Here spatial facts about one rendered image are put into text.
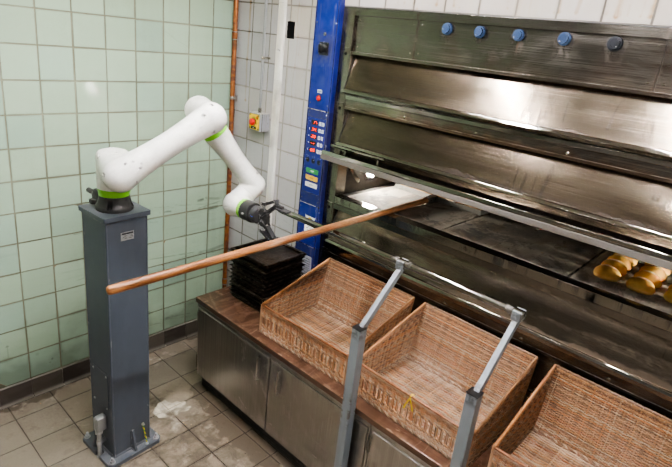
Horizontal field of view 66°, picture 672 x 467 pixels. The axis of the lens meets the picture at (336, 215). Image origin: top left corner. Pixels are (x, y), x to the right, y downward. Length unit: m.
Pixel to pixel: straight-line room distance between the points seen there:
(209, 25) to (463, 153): 1.63
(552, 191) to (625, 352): 0.63
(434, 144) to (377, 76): 0.43
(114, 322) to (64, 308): 0.76
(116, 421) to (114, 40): 1.80
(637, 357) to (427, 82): 1.33
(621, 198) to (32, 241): 2.58
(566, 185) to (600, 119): 0.26
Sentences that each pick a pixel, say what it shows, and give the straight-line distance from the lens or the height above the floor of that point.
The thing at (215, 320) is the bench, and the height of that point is 0.52.
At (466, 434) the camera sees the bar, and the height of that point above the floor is 0.81.
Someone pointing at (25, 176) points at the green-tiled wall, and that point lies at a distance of 2.84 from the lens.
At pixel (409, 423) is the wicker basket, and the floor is 0.62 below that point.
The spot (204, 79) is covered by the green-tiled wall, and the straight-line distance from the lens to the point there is 3.17.
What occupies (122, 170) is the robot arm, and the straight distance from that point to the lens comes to 2.07.
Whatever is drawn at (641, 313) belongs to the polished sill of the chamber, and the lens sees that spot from 2.14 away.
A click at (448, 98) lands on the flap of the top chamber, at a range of 2.28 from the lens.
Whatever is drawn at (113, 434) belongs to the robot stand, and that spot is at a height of 0.15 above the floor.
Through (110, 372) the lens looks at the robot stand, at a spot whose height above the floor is 0.49.
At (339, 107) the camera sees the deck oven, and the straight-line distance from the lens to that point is 2.65.
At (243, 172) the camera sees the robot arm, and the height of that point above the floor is 1.34.
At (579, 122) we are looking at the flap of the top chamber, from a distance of 2.06.
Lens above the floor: 1.96
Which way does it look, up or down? 19 degrees down
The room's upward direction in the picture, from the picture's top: 6 degrees clockwise
